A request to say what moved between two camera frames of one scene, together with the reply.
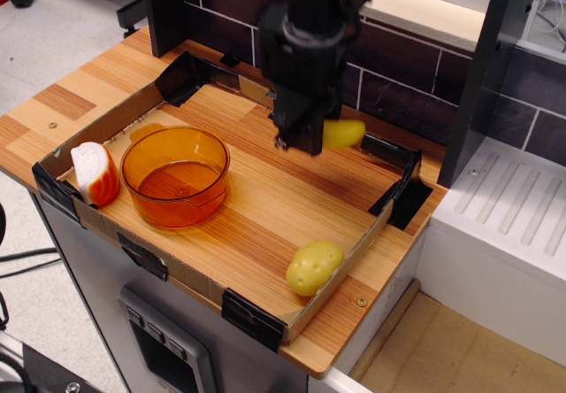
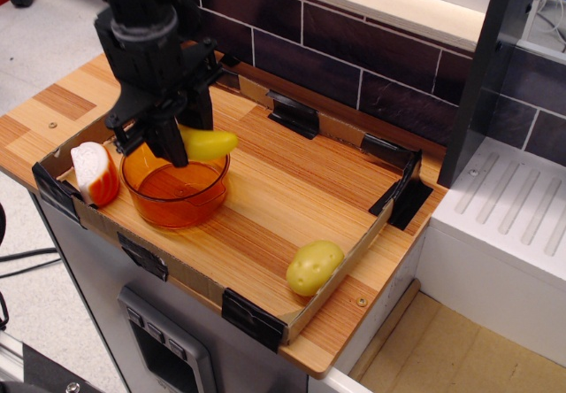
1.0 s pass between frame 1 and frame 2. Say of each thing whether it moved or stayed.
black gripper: moved
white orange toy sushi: stayed
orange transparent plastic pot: stayed
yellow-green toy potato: stayed
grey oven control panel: stayed
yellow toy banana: moved
